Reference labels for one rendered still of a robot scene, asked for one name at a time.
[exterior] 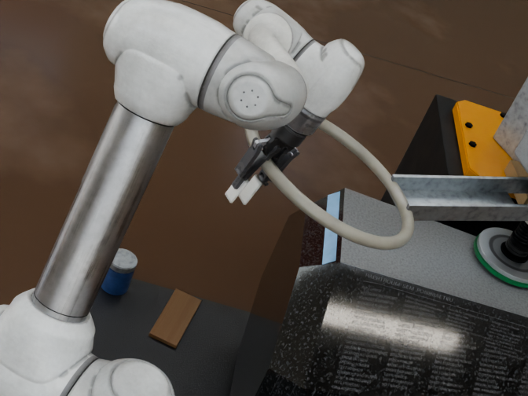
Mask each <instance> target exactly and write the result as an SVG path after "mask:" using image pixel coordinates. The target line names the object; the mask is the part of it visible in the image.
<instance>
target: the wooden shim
mask: <svg viewBox="0 0 528 396"><path fill-rule="evenodd" d="M201 301H202V300H200V299H198V298H196V297H194V296H191V295H189V294H187V293H185V292H183V291H181V290H178V289H177V288H176V289H175V290H174V293H173V295H172V296H171V297H170V299H169V301H168V303H167V304H166V306H165V307H164V309H163V311H162V313H161V314H160V316H159V318H158V319H157V321H156V323H155V324H154V326H153V328H152V330H151V332H150V333H149V335H148V336H150V337H152V338H154V339H157V340H159V341H160V342H162V343H165V344H167V345H169V346H171V347H173V348H175V349H176V347H177V346H178V344H179V342H180V340H181V338H182V336H183V335H184V333H185V331H186V329H187V328H188V326H189V323H190V322H191V320H192V319H193V316H194V314H195V313H196V311H197V309H198V307H199V306H200V304H201Z"/></svg>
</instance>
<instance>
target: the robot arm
mask: <svg viewBox="0 0 528 396"><path fill-rule="evenodd" d="M233 28H234V31H235V32H236V33H235V32H234V31H231V30H230V29H228V28H227V27H226V26H225V25H223V24H222V23H220V22H218V21H216V20H214V19H212V18H210V17H209V16H206V15H205V14H202V13H200V12H198V11H196V10H194V9H191V8H189V7H188V6H186V5H182V4H180V3H177V2H171V1H167V0H124V1H123V2H121V3H120V4H119V5H118V6H117V7H116V8H115V9H114V11H113V12H112V14H111V16H110V17H109V18H108V21H107V23H106V25H105V28H104V33H103V47H104V51H105V53H106V56H107V58H108V59H109V61H110V62H112V63H113V64H114V65H115V82H114V94H115V99H116V100H117V103H115V106H114V108H113V110H112V113H111V115H110V117H109V119H108V122H107V124H106V126H105V129H104V131H103V133H102V135H101V138H100V141H99V142H98V144H97V147H96V149H95V151H94V154H93V156H92V158H91V161H90V163H89V165H88V167H87V169H86V173H85V174H84V176H83V178H82V181H81V182H82V183H81V185H80V187H79V190H78V192H77V194H76V196H75V199H74V201H73V203H72V205H71V208H70V210H69V212H68V215H67V217H66V219H65V221H64V224H63V226H62V228H61V230H60V233H59V235H58V238H57V240H56V242H55V244H54V246H53V249H52V251H51V253H50V255H49V258H48V260H47V262H46V265H45V267H44V270H43V271H42V274H41V277H40V278H39V280H38V283H37V285H36V287H35V288H32V289H31V290H28V291H25V292H23V293H21V294H19V295H17V296H16V297H15V298H14V299H13V301H12V302H11V303H10V304H9V305H5V304H3V305H0V396H175V395H174V389H173V387H172V385H171V382H170V380H169V379H168V377H167V376H166V374H165V373H164V372H163V371H162V370H160V369H159V368H158V367H156V366H155V365H153V364H151V363H149V362H147V361H143V360H140V359H134V358H122V359H116V360H113V361H109V360H105V359H100V358H99V357H97V356H95V355H94V354H92V353H91V352H92V350H93V345H94V334H95V325H94V321H93V318H92V316H91V314H90V309H91V307H92V305H93V304H94V301H95V299H96V297H97V294H98V292H99V290H100V288H101V285H102V284H103V282H104V279H105V277H106V275H107V273H108V270H109V268H110V266H111V264H112V261H113V259H114V258H115V256H116V252H117V251H118V249H119V246H120V244H121V242H122V240H123V238H124V236H125V233H126V231H127V229H128V227H129V225H130V222H131V220H132V218H133V216H134V213H135V211H136V210H137V208H138V204H139V203H140V201H141V198H142V196H143V194H144V192H145V190H146V188H147V185H148V183H149V181H150V179H151V177H152V174H153V172H154V170H155V169H156V165H157V163H158V162H159V160H160V157H161V155H162V153H163V150H164V148H165V146H166V144H167V142H168V139H169V137H170V135H171V133H172V131H173V129H174V127H175V126H178V125H179V124H181V123H182V122H184V121H185V120H186V119H187V118H188V117H189V115H190V114H191V113H192V112H193V111H194V110H195V109H196V108H200V109H202V110H204V111H205V112H208V113H211V114H212V115H214V116H217V117H220V118H222V119H225V120H228V121H230V122H232V123H235V124H236V125H238V126H240V127H243V128H246V129H249V130H271V133H270V134H268V135H267V136H266V137H265V138H264V139H261V140H259V139H258V138H257V137H255V138H253V140H252V143H251V146H250V148H249V149H248V150H247V151H246V153H245V154H244V156H243V157H242V159H241V160H240V162H239V163H238V164H237V165H236V167H235V171H236V172H237V174H238V176H237V177H236V179H235V180H234V181H233V183H232V185H231V186H230V187H229V189H228V190H227V191H226V193H225V195H226V197H227V199H228V200H229V202H230V203H233V201H234V200H235V199H236V198H237V197H240V200H241V201H242V203H243V205H246V204H247V203H248V201H249V200H250V199H251V198H252V197H253V196H254V194H255V193H256V192H257V191H258V190H259V189H260V188H261V186H262V185H264V186H267V185H268V184H269V183H268V182H272V181H271V180H270V179H269V178H268V176H267V175H266V173H265V172H264V171H263V169H261V171H260V172H259V174H258V175H257V174H255V175H254V177H253V178H252V179H251V180H250V181H248V179H249V178H250V177H251V176H252V175H253V174H254V173H255V172H256V171H257V170H258V169H259V168H260V167H261V166H262V165H263V164H264V163H265V162H266V161H269V160H270V159H272V161H273V162H274V163H275V164H276V165H277V167H278V168H279V169H280V171H281V172H282V171H283V170H284V169H285V167H286V166H287V165H288V164H289V163H290V162H291V161H292V160H293V159H294V158H295V157H296V156H298V155H299V151H298V149H297V148H296V147H298V146H300V145H301V143H302V142H303V141H304V139H305V138H306V136H307V135H311V134H313V133H314V132H315V130H316V129H317V128H318V127H319V126H320V125H321V123H322V122H323V121H325V119H326V117H327V116H328V115H329V114H330V113H331V112H333V111H334V110H336V109H337V108H338V107H339V106H340V105H341V104H342V103H343V102H344V101H345V100H346V98H347V97H348V95H349V94H350V92H351V91H352V89H353V88H354V87H355V85H356V83H357V82H358V80H359V78H360V76H361V73H362V72H363V70H364V67H365V60H364V57H363V56H362V54H361V52H360V51H359V50H358V49H357V48H356V47H355V46H354V45H353V44H352V43H350V42H349V41H347V40H346V39H342V38H341V39H337V40H334V41H331V42H329V43H328V44H326V46H323V45H321V44H320V43H318V42H316V41H315V40H314V39H313V38H312V37H311V36H310V35H309V34H308V33H307V32H306V30H305V29H304V28H303V27H301V26H300V25H299V24H298V23H297V22H296V21H295V20H293V19H292V18H291V17H290V16H289V15H288V14H287V13H285V12H284V11H283V10H282V9H280V8H278V7H277V6H276V5H274V4H273V3H271V2H268V1H265V0H247V1H246V2H244V3H243V4H242V5H241V6H240V7H239V8H238V9H237V10H236V12H235V14H234V17H233ZM244 187H245V188H244Z"/></svg>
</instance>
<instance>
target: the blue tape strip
mask: <svg viewBox="0 0 528 396"><path fill-rule="evenodd" d="M339 198H340V191H339V192H335V193H333V194H330V195H328V202H327V212H328V213H329V214H330V215H332V216H333V217H335V218H337V219H339ZM336 246H337V234H335V233H334V232H332V231H330V230H329V229H327V228H325V231H324V250H323V260H322V265H323V264H325V263H329V262H334V261H335V260H336Z"/></svg>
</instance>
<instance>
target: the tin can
mask: <svg viewBox="0 0 528 396"><path fill-rule="evenodd" d="M137 264H138V260H137V257H136V256H135V254H134V253H132V252H131V251H128V250H127V249H123V248H119V249H118V251H117V252H116V255H115V258H114V259H113V261H112V264H111V266H110V268H109V270H108V273H107V275H106V277H105V279H104V282H103V284H102V285H101V287H102V289H103V290H104V291H105V292H107V293H108V294H111V295H123V294H125V293H126V292H127V290H128V288H129V286H130V282H131V279H132V276H133V274H134V270H135V268H136V266H137Z"/></svg>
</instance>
